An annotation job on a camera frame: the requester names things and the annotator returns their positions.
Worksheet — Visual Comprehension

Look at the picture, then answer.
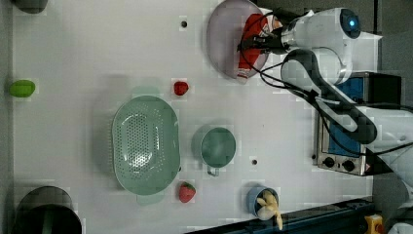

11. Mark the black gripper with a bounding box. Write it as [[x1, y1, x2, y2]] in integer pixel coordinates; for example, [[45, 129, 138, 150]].
[[237, 8, 298, 55]]

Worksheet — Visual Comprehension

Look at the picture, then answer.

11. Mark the red ketchup bottle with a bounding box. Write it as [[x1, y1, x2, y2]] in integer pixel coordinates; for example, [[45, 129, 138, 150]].
[[237, 14, 282, 84]]

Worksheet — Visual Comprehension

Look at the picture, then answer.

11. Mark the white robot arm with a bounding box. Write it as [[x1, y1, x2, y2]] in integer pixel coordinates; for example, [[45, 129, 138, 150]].
[[237, 8, 412, 191]]

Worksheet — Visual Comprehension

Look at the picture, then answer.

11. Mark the grey oval plate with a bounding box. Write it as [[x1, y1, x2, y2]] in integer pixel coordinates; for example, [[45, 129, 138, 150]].
[[206, 0, 263, 79]]

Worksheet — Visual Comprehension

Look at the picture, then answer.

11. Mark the green metal mug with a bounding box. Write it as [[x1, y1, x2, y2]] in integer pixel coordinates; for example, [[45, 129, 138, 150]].
[[201, 127, 237, 176]]

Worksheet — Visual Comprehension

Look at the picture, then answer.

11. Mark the green perforated colander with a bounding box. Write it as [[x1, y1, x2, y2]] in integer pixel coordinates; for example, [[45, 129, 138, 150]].
[[112, 96, 180, 196]]

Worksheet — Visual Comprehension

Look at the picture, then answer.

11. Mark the large red strawberry toy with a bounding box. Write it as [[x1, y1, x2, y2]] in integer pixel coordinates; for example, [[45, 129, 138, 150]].
[[178, 182, 196, 203]]

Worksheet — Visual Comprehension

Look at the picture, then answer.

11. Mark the peeled banana toy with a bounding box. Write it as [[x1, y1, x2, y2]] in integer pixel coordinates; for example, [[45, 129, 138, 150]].
[[257, 190, 283, 230]]

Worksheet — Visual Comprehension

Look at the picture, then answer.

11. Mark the blue cup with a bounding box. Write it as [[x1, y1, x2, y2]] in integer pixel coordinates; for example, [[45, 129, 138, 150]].
[[245, 185, 279, 217]]

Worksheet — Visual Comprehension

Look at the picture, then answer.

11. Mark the yellow toy object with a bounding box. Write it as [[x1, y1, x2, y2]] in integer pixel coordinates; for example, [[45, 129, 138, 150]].
[[364, 214, 385, 234]]

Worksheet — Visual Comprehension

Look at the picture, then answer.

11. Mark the green cylinder object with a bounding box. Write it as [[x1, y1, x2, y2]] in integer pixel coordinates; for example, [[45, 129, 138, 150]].
[[9, 80, 36, 98]]

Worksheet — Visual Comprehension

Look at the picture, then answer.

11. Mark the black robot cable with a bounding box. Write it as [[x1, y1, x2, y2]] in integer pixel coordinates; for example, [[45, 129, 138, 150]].
[[238, 13, 413, 157]]

